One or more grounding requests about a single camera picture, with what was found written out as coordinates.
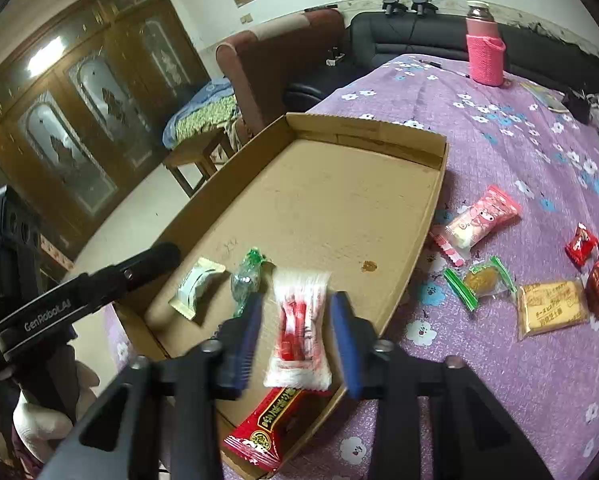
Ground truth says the green and blue blanket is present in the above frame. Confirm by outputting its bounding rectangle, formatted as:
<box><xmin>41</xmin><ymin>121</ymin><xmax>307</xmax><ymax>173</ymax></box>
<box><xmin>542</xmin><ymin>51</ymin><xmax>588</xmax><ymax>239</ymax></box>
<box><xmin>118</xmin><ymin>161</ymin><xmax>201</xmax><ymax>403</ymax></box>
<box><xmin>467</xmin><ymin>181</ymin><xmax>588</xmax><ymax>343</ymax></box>
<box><xmin>162</xmin><ymin>77</ymin><xmax>240</xmax><ymax>148</ymax></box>

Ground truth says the wooden glass-door cabinet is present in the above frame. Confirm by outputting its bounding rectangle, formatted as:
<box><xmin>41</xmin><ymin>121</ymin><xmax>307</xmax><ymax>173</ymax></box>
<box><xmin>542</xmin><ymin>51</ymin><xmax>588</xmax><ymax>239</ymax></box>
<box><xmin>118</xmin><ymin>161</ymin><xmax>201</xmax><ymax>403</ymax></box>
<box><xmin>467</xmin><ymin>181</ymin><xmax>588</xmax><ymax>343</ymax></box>
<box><xmin>0</xmin><ymin>0</ymin><xmax>212</xmax><ymax>261</ymax></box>

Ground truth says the green candy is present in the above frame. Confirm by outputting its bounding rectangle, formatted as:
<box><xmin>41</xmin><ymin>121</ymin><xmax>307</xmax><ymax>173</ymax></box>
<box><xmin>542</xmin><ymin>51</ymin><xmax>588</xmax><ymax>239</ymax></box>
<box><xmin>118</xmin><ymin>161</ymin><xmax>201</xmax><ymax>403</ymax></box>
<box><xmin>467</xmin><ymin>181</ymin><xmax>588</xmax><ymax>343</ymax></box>
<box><xmin>229</xmin><ymin>247</ymin><xmax>272</xmax><ymax>318</ymax></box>

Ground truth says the small red candy packet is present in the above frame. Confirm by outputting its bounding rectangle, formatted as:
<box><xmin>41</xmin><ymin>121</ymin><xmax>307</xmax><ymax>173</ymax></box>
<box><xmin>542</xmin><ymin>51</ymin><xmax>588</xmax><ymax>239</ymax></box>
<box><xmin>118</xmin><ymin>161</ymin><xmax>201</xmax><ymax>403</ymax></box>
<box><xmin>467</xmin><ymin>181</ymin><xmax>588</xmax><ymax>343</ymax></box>
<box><xmin>564</xmin><ymin>223</ymin><xmax>599</xmax><ymax>267</ymax></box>

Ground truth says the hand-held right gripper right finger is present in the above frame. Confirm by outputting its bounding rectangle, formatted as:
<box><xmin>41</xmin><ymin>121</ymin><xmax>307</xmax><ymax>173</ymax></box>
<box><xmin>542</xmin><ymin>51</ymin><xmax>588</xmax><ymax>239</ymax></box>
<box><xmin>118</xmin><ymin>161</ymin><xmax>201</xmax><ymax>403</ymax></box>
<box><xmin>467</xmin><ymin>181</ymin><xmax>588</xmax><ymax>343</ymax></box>
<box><xmin>328</xmin><ymin>290</ymin><xmax>555</xmax><ymax>480</ymax></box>

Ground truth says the long red snack packet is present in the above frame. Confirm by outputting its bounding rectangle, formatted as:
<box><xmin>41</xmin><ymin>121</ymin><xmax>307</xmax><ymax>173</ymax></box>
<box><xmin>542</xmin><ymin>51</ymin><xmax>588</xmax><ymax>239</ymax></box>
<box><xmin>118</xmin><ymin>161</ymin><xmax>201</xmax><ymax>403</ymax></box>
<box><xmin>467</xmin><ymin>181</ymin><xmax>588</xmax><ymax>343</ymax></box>
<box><xmin>223</xmin><ymin>385</ymin><xmax>325</xmax><ymax>473</ymax></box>

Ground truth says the white green-print snack packet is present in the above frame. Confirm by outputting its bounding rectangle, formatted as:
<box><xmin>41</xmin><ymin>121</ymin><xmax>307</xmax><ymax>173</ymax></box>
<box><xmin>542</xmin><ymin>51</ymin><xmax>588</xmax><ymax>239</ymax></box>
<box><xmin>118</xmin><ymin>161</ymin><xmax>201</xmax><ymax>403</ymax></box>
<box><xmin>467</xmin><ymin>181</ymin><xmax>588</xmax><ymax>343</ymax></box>
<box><xmin>168</xmin><ymin>257</ymin><xmax>227</xmax><ymax>321</ymax></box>

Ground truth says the yellow cake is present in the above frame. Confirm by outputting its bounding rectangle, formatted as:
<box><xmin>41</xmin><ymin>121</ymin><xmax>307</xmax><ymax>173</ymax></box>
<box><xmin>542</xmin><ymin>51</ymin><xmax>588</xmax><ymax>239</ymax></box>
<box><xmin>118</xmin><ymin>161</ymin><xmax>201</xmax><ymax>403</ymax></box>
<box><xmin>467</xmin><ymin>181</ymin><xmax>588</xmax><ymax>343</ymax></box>
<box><xmin>443</xmin><ymin>256</ymin><xmax>517</xmax><ymax>311</ymax></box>

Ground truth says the yellow booklet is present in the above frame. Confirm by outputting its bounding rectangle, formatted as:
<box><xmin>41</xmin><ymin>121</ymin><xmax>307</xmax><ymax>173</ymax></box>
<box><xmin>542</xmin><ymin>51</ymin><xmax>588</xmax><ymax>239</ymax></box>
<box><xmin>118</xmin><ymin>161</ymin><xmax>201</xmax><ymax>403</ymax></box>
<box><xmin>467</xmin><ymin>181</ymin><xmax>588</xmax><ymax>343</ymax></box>
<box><xmin>522</xmin><ymin>82</ymin><xmax>570</xmax><ymax>113</ymax></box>

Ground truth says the purple floral tablecloth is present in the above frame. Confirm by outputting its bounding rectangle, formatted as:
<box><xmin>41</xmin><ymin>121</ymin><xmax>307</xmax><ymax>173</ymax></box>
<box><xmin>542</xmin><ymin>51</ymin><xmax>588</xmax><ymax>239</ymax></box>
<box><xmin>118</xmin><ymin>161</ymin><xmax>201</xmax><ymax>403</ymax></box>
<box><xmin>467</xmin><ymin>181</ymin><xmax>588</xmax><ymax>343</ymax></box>
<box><xmin>102</xmin><ymin>52</ymin><xmax>599</xmax><ymax>480</ymax></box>

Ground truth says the white red-print snack packet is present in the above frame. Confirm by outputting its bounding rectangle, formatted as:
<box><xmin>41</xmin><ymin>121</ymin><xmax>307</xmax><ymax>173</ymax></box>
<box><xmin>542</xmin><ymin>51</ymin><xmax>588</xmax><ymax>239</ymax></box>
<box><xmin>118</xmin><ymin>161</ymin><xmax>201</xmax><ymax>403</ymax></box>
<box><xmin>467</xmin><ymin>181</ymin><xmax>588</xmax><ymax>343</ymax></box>
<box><xmin>263</xmin><ymin>267</ymin><xmax>334</xmax><ymax>392</ymax></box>

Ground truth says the pink thermos bottle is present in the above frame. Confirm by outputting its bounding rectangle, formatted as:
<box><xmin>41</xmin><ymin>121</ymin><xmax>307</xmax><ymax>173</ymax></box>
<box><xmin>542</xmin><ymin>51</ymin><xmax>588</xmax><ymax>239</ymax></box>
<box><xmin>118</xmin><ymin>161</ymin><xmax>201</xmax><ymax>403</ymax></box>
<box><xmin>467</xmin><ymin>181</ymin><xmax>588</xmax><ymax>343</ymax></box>
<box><xmin>465</xmin><ymin>1</ymin><xmax>506</xmax><ymax>87</ymax></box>

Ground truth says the golden biscuit packet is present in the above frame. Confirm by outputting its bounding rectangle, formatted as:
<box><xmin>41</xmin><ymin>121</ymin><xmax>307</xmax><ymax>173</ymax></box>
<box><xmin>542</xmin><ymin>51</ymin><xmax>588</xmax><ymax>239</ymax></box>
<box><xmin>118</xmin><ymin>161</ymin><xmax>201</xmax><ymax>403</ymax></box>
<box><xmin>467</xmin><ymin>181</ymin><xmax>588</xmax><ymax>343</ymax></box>
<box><xmin>517</xmin><ymin>279</ymin><xmax>591</xmax><ymax>343</ymax></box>

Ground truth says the shallow cardboard box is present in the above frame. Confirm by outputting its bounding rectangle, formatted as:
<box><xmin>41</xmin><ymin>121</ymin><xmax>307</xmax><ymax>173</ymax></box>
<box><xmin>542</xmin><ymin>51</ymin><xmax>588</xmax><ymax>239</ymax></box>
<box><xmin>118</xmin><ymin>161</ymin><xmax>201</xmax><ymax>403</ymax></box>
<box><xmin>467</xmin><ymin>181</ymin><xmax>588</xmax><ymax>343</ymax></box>
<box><xmin>62</xmin><ymin>112</ymin><xmax>450</xmax><ymax>480</ymax></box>

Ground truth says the black leather sofa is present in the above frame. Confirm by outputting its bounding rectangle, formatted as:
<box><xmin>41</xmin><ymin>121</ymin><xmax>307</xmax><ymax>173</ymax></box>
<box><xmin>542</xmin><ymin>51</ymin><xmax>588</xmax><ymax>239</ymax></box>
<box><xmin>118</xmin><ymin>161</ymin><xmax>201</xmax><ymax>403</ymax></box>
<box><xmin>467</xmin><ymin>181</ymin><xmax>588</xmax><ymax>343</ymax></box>
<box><xmin>284</xmin><ymin>10</ymin><xmax>599</xmax><ymax>111</ymax></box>

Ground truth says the wooden stool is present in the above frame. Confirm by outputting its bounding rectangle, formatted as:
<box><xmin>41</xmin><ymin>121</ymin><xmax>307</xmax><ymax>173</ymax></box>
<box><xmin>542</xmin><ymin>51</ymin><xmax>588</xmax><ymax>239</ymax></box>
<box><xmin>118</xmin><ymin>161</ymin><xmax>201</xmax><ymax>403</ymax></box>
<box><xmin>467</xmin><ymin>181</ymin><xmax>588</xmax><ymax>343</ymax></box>
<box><xmin>163</xmin><ymin>127</ymin><xmax>235</xmax><ymax>196</ymax></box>

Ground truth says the small black pouch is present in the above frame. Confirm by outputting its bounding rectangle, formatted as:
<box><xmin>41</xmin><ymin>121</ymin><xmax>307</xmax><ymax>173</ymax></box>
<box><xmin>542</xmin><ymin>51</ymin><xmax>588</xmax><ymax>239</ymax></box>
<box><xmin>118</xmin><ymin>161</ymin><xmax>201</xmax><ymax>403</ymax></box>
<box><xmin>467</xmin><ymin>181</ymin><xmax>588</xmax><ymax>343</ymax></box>
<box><xmin>562</xmin><ymin>87</ymin><xmax>593</xmax><ymax>123</ymax></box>

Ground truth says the brown armchair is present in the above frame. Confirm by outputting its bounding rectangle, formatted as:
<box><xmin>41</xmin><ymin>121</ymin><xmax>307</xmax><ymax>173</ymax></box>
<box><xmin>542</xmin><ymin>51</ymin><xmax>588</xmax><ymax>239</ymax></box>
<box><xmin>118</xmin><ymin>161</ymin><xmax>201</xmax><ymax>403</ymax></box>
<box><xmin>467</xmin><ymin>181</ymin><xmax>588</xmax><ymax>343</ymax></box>
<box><xmin>215</xmin><ymin>8</ymin><xmax>347</xmax><ymax>138</ymax></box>

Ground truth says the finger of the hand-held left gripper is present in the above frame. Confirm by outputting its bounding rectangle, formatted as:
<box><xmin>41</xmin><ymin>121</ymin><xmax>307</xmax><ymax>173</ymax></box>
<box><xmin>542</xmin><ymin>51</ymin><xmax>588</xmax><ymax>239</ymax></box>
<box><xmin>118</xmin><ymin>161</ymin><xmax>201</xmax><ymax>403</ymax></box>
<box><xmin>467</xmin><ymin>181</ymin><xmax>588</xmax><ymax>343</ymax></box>
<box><xmin>80</xmin><ymin>241</ymin><xmax>181</xmax><ymax>307</ymax></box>

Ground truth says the pink cartoon snack packet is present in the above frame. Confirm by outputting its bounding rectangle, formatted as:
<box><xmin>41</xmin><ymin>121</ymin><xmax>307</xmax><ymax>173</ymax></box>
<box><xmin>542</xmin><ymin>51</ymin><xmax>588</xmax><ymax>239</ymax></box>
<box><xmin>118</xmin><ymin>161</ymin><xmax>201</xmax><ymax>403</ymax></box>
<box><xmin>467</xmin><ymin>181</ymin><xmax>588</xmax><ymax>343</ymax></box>
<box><xmin>429</xmin><ymin>184</ymin><xmax>523</xmax><ymax>267</ymax></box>

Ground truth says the person's left forearm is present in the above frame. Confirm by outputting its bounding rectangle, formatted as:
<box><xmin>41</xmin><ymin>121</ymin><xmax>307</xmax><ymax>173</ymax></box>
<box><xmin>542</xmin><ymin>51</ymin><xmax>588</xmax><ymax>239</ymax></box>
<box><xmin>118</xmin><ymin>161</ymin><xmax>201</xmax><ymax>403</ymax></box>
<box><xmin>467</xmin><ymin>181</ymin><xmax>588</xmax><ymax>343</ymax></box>
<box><xmin>12</xmin><ymin>360</ymin><xmax>100</xmax><ymax>463</ymax></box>

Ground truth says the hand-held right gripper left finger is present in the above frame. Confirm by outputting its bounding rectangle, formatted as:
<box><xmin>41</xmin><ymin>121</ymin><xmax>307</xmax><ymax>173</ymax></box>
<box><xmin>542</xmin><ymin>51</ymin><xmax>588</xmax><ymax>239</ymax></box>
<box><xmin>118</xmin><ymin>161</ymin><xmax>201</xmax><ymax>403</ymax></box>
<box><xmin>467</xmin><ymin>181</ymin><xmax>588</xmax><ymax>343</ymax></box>
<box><xmin>39</xmin><ymin>290</ymin><xmax>265</xmax><ymax>480</ymax></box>

